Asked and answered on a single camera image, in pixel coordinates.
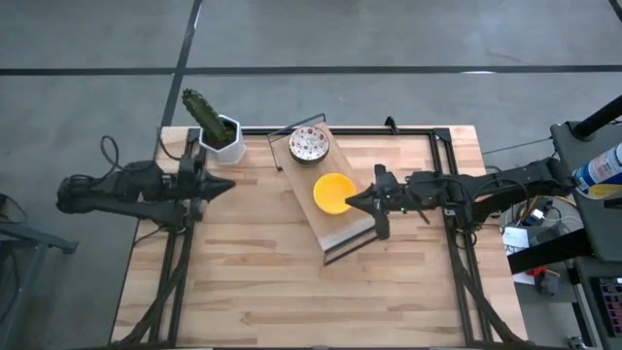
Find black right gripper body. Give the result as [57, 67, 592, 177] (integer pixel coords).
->
[372, 163, 417, 241]

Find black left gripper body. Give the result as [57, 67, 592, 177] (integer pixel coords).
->
[167, 145, 208, 223]

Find yellow plastic bowl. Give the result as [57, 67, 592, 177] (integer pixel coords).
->
[312, 172, 359, 216]

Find white patterned plate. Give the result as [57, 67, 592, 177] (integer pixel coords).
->
[288, 124, 331, 165]

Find white hexagonal plant pot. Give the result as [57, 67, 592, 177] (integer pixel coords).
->
[198, 114, 247, 166]

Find tall green cactus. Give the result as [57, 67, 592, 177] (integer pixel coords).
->
[181, 87, 233, 147]

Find white paper sheet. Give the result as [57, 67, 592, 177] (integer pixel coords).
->
[501, 226, 531, 250]

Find grey metal stand legs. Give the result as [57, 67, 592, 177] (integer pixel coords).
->
[0, 192, 80, 350]

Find black beam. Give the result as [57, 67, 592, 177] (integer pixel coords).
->
[507, 227, 597, 276]

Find white blue spray bottle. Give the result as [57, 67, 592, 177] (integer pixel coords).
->
[571, 142, 622, 196]

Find grey equipment stand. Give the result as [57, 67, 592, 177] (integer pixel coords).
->
[550, 120, 622, 263]

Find black stand pole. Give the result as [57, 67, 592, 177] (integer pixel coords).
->
[571, 94, 622, 141]

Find device with coloured keys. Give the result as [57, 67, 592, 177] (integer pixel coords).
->
[595, 275, 622, 339]

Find wooden riser black metal frame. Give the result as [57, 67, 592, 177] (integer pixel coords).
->
[266, 112, 381, 267]

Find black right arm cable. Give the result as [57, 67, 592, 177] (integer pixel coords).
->
[412, 172, 492, 247]

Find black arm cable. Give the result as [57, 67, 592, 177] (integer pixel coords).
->
[99, 134, 184, 172]
[412, 172, 492, 247]

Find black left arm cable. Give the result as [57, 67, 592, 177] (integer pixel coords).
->
[99, 134, 184, 172]

